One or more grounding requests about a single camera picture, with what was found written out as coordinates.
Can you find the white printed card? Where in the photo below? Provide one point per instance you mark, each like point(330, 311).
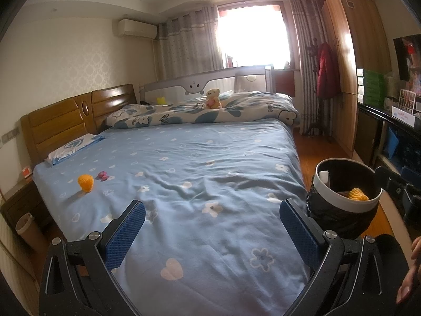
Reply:
point(403, 116)

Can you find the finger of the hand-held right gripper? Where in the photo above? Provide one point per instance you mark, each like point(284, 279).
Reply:
point(388, 181)
point(412, 174)

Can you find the red jacket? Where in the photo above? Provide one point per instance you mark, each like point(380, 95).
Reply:
point(328, 72)

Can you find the white air conditioner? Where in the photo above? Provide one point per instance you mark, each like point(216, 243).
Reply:
point(137, 28)

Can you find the orange ribbed ball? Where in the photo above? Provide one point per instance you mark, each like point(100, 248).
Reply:
point(86, 183)

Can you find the brown wooden cabinet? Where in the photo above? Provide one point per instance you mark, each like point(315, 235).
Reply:
point(284, 82)

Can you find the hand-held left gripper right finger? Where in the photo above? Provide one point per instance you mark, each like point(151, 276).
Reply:
point(297, 233)

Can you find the yellow orange plastic toy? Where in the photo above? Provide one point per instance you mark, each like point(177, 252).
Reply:
point(358, 195)

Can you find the wooden nightstand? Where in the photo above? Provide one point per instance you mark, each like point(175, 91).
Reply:
point(19, 207)

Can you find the small red box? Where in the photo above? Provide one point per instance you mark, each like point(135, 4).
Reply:
point(27, 172)

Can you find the grey striped curtain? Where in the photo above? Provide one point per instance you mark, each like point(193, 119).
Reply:
point(306, 39)

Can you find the black bin liner bag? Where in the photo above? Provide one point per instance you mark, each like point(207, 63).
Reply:
point(335, 220)

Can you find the blue white printed quilt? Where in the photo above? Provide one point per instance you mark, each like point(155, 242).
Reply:
point(230, 108)

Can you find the white trash bin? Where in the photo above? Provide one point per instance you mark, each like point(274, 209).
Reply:
point(335, 199)

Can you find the bed with blue sheet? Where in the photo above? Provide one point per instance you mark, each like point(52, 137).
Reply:
point(197, 158)

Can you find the small yellow toy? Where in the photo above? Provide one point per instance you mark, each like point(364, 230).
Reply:
point(161, 100)

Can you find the stack of green boxes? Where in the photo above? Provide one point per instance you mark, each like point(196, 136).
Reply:
point(371, 87)

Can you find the dark wooden coat rack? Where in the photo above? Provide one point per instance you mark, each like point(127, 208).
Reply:
point(312, 121)

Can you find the blue white pillow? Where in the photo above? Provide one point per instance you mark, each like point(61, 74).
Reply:
point(70, 146)

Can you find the wall switch panel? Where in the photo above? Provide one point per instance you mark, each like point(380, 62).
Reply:
point(10, 133)

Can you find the wooden wardrobe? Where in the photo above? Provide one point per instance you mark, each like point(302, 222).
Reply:
point(355, 33)

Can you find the small pink toy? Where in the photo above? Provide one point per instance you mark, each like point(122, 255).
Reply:
point(104, 175)

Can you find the person's right hand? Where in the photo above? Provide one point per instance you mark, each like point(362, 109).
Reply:
point(408, 286)

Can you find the wall poster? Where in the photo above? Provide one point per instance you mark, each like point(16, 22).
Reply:
point(409, 62)

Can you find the window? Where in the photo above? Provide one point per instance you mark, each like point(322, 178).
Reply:
point(253, 36)

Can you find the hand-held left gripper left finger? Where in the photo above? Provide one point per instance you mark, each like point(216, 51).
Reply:
point(126, 233)

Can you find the beige waste bin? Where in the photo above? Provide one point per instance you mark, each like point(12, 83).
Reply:
point(29, 233)

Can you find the cream teddy bear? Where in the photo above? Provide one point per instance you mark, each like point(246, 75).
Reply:
point(213, 98)

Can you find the wooden headboard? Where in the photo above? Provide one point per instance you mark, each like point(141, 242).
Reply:
point(59, 121)

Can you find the grey bed guard rail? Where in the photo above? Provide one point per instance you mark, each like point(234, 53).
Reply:
point(184, 84)

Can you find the black cabinet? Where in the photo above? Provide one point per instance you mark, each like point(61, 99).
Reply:
point(368, 128)

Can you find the grey dotted curtain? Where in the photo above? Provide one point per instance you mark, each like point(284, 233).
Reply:
point(187, 42)

